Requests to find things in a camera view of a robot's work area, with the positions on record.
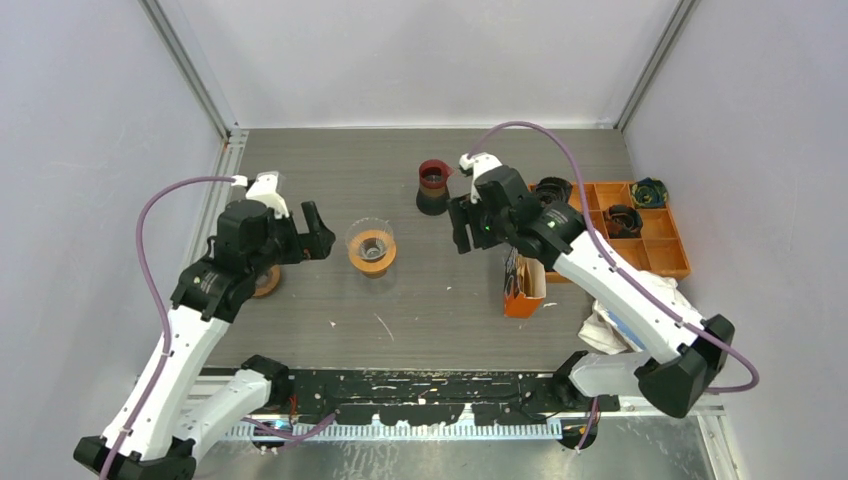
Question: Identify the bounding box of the clear glass dripper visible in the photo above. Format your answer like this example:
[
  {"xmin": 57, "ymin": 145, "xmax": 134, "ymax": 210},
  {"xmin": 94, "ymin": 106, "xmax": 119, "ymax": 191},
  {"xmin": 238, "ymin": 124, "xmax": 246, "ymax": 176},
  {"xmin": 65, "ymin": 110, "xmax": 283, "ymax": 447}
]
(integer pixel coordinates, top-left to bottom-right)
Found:
[{"xmin": 345, "ymin": 217, "xmax": 395, "ymax": 262}]

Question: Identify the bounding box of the glass carafe with brown collar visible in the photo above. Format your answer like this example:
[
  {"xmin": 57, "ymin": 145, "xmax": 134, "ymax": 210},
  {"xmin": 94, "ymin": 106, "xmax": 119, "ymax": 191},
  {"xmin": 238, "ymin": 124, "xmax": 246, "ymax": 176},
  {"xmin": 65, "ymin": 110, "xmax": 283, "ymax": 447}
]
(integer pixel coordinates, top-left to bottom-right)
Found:
[{"xmin": 362, "ymin": 269, "xmax": 388, "ymax": 279}]

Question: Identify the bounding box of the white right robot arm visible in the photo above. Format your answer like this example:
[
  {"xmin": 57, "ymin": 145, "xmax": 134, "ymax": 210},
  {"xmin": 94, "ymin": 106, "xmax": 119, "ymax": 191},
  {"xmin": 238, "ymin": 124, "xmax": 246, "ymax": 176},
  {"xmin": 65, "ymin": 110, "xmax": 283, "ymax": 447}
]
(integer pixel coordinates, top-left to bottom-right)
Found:
[{"xmin": 448, "ymin": 153, "xmax": 735, "ymax": 418}]

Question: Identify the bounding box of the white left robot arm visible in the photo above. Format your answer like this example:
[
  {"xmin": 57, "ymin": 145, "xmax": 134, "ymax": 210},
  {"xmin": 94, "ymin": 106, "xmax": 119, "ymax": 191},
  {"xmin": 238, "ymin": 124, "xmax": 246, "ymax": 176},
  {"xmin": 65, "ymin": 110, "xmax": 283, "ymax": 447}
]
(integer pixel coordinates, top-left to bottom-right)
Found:
[{"xmin": 73, "ymin": 171, "xmax": 336, "ymax": 479}]

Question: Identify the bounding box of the orange coffee filter box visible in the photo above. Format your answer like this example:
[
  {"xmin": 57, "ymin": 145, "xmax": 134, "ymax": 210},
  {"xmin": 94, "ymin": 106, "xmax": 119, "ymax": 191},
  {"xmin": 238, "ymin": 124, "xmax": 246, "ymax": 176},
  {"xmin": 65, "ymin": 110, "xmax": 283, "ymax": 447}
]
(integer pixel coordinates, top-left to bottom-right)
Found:
[{"xmin": 503, "ymin": 248, "xmax": 547, "ymax": 319}]

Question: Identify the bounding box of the red and black carafe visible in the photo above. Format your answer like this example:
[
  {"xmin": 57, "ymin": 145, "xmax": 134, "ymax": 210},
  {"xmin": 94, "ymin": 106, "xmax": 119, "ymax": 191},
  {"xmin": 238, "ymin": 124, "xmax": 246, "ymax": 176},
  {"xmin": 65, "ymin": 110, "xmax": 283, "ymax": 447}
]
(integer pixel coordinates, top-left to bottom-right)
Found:
[{"xmin": 416, "ymin": 159, "xmax": 453, "ymax": 216}]

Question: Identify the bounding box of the dark rolled tie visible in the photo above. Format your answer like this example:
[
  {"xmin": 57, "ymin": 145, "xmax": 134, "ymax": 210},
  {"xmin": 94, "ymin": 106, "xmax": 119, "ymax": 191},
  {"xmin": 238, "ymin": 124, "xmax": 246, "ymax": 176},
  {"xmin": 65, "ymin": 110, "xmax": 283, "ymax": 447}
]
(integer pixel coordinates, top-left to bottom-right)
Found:
[{"xmin": 532, "ymin": 176, "xmax": 573, "ymax": 205}]

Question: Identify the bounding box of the orange wooden compartment tray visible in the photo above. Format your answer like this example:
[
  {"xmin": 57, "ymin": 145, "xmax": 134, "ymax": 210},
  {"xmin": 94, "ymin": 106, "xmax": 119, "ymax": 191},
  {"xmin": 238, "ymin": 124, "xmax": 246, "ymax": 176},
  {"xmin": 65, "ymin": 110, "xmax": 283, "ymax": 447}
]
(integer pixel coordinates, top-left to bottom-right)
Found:
[{"xmin": 530, "ymin": 177, "xmax": 691, "ymax": 280}]

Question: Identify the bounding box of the green floral rolled tie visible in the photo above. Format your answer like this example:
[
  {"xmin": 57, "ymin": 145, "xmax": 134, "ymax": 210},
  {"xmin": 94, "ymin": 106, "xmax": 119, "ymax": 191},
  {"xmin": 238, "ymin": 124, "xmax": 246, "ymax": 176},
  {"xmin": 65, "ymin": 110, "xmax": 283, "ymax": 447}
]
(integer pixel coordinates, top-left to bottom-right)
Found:
[{"xmin": 630, "ymin": 177, "xmax": 669, "ymax": 209}]

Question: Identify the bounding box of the white crumpled cloth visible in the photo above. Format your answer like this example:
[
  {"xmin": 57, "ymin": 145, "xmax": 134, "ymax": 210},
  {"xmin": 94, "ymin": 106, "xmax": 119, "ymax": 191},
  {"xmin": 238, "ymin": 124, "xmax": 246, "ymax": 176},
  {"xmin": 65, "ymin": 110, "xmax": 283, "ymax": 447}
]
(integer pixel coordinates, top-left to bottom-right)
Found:
[{"xmin": 578, "ymin": 271, "xmax": 692, "ymax": 355}]

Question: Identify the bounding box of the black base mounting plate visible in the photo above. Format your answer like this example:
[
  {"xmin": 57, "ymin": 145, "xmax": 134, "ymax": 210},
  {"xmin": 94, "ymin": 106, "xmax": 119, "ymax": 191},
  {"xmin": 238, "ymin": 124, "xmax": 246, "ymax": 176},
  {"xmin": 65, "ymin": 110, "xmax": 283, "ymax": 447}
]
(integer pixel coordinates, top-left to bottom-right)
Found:
[{"xmin": 256, "ymin": 369, "xmax": 591, "ymax": 426}]

